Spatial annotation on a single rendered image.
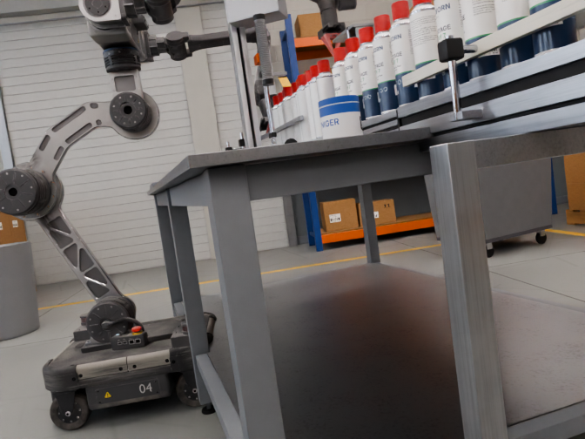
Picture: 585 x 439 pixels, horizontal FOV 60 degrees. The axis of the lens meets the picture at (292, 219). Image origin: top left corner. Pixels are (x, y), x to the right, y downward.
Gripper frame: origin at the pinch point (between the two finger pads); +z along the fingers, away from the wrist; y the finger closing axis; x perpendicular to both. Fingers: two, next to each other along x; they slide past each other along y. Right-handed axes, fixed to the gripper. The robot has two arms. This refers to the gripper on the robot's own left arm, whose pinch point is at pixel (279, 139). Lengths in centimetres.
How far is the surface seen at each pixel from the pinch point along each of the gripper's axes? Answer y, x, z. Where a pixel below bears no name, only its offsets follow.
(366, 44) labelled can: -2, -69, 38
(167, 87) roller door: 12, 278, -352
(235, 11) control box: -16.0, -42.2, -16.2
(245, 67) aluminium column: -14.0, -28.5, -6.6
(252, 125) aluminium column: -14.3, -16.7, 7.7
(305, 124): -3.0, -28.8, 21.3
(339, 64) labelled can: -2, -57, 29
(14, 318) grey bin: -139, 207, -56
